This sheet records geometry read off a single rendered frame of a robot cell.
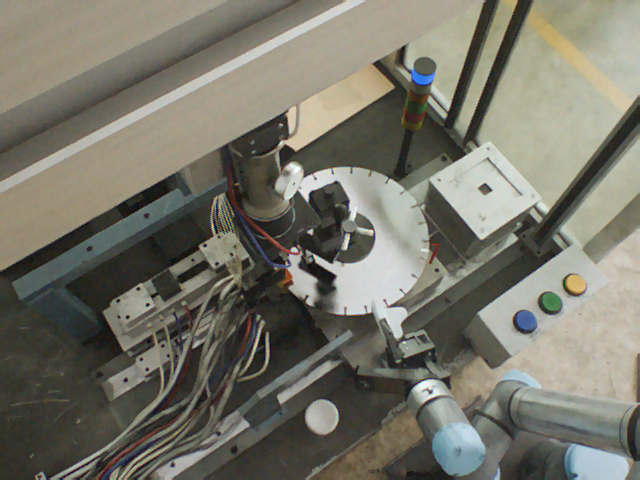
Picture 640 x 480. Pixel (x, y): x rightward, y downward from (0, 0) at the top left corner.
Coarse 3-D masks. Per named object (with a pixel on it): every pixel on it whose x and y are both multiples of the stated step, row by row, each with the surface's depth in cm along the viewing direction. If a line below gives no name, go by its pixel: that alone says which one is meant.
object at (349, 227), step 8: (352, 208) 121; (352, 216) 120; (344, 224) 119; (352, 224) 119; (344, 232) 119; (352, 232) 119; (360, 232) 119; (368, 232) 119; (344, 240) 118; (344, 248) 117
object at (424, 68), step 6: (420, 60) 116; (426, 60) 116; (432, 60) 116; (414, 66) 116; (420, 66) 116; (426, 66) 116; (432, 66) 116; (414, 72) 116; (420, 72) 115; (426, 72) 115; (432, 72) 115; (414, 78) 117; (420, 78) 116; (426, 78) 116; (432, 78) 117; (420, 84) 118; (426, 84) 117
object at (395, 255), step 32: (352, 192) 128; (384, 192) 128; (384, 224) 125; (416, 224) 125; (384, 256) 122; (416, 256) 122; (288, 288) 119; (320, 288) 119; (352, 288) 119; (384, 288) 119
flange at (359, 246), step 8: (360, 216) 125; (360, 224) 124; (368, 224) 124; (352, 240) 121; (360, 240) 122; (368, 240) 122; (336, 248) 122; (352, 248) 122; (360, 248) 122; (368, 248) 122; (344, 256) 121; (352, 256) 121; (360, 256) 121
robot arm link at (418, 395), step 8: (416, 384) 104; (424, 384) 103; (432, 384) 103; (440, 384) 103; (416, 392) 103; (424, 392) 102; (432, 392) 101; (440, 392) 101; (448, 392) 102; (408, 400) 104; (416, 400) 102; (424, 400) 101; (416, 408) 102
